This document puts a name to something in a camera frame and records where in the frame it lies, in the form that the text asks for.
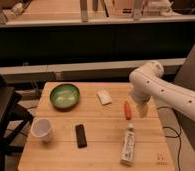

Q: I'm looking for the white sponge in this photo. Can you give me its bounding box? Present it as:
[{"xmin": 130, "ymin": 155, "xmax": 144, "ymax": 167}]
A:
[{"xmin": 97, "ymin": 90, "xmax": 112, "ymax": 105}]

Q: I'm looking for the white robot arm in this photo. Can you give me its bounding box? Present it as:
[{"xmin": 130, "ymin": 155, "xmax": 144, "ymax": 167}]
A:
[{"xmin": 129, "ymin": 60, "xmax": 195, "ymax": 121}]

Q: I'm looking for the green ceramic bowl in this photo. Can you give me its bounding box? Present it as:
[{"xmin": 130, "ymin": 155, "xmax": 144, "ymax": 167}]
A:
[{"xmin": 50, "ymin": 83, "xmax": 80, "ymax": 110}]

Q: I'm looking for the orange carrot toy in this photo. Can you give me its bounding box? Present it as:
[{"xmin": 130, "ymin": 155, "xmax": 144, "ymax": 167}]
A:
[{"xmin": 124, "ymin": 101, "xmax": 132, "ymax": 120}]

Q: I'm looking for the white tube bottle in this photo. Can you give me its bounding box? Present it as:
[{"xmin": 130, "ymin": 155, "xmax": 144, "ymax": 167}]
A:
[{"xmin": 120, "ymin": 123, "xmax": 135, "ymax": 166}]

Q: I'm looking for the black rectangular remote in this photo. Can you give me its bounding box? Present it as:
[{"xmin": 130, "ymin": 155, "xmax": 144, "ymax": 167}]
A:
[{"xmin": 75, "ymin": 124, "xmax": 87, "ymax": 148}]

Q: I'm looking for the wooden table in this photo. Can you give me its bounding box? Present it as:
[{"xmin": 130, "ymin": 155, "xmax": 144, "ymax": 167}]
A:
[{"xmin": 18, "ymin": 82, "xmax": 174, "ymax": 171}]

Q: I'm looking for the black side stand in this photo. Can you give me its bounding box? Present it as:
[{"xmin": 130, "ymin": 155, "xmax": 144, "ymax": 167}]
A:
[{"xmin": 0, "ymin": 74, "xmax": 33, "ymax": 171}]

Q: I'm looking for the black cable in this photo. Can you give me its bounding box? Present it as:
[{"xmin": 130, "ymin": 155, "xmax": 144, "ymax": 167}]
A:
[{"xmin": 156, "ymin": 105, "xmax": 183, "ymax": 171}]

